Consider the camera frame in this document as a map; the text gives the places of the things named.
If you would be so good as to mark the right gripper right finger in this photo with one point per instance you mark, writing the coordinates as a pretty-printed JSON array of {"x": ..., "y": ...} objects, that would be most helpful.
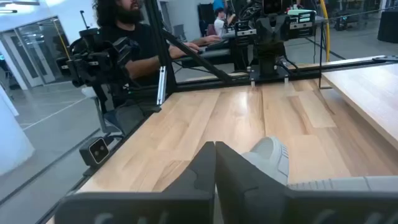
[{"x": 255, "y": 202}]

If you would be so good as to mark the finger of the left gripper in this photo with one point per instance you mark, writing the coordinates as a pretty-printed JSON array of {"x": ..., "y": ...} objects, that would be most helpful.
[
  {"x": 265, "y": 31},
  {"x": 280, "y": 31}
]

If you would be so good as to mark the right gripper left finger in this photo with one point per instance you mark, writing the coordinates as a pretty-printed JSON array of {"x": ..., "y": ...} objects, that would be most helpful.
[{"x": 186, "y": 205}]

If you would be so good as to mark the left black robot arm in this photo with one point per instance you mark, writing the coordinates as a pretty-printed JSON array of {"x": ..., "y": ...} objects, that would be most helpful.
[{"x": 269, "y": 59}]

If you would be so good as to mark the grey chair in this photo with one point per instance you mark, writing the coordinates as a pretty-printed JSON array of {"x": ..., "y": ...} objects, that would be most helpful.
[{"x": 180, "y": 32}]

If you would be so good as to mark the black draped stand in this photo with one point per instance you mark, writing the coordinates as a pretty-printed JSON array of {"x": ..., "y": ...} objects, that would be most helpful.
[{"x": 388, "y": 26}]

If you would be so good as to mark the office chair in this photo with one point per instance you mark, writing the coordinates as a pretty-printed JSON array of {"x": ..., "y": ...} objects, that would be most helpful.
[{"x": 101, "y": 118}]

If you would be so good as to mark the black stand pole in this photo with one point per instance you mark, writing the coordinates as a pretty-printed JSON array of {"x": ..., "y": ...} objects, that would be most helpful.
[{"x": 84, "y": 20}]

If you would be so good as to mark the white cylindrical column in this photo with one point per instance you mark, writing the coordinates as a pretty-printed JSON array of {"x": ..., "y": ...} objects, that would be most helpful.
[{"x": 14, "y": 137}]

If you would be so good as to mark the glass door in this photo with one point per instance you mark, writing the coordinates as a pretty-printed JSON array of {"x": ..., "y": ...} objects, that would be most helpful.
[{"x": 37, "y": 53}]

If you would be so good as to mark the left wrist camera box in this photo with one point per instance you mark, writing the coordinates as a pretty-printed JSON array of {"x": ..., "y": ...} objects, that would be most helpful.
[{"x": 272, "y": 7}]

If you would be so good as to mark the black metal rig frame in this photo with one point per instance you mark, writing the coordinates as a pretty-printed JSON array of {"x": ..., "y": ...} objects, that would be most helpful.
[{"x": 161, "y": 46}]

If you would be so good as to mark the silver aluminium bracket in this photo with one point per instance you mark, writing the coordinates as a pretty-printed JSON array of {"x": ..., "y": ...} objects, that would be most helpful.
[{"x": 161, "y": 84}]

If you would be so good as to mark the small black table-level camera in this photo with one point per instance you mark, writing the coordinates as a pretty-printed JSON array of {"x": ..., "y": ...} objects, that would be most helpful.
[{"x": 96, "y": 151}]

